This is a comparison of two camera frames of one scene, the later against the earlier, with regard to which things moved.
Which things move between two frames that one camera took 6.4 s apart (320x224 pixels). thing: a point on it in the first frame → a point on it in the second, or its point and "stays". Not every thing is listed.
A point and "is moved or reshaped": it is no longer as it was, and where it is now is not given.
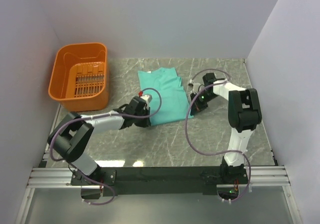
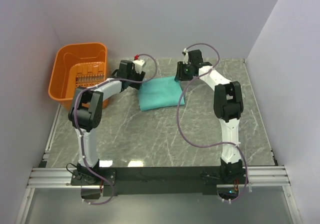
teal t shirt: [175, 105] is moved or reshaped
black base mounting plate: [125, 181] stays
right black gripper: [196, 107] → [180, 75]
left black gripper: [146, 123] → [140, 77]
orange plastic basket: [80, 77] stays
